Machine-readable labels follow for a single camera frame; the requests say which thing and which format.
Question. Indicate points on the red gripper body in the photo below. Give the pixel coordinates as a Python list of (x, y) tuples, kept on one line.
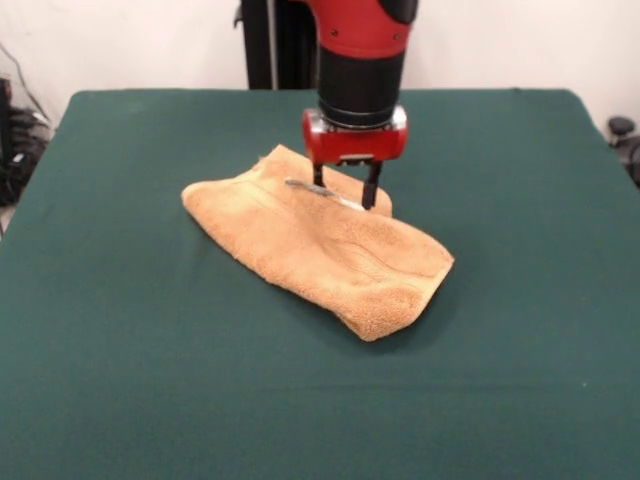
[(355, 145)]

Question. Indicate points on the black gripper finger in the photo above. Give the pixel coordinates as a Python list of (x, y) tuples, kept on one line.
[(319, 176), (369, 196)]

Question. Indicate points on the tan terry towel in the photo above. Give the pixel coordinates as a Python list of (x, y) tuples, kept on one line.
[(300, 250)]

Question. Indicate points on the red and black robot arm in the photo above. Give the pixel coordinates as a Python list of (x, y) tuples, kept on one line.
[(360, 75)]

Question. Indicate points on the dark green table cloth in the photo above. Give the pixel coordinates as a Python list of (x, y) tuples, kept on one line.
[(125, 325)]

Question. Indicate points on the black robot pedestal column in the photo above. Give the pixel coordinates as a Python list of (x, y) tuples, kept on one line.
[(285, 50)]

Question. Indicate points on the dark pedestal leg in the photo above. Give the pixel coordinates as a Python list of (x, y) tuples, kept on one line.
[(622, 127), (20, 150)]

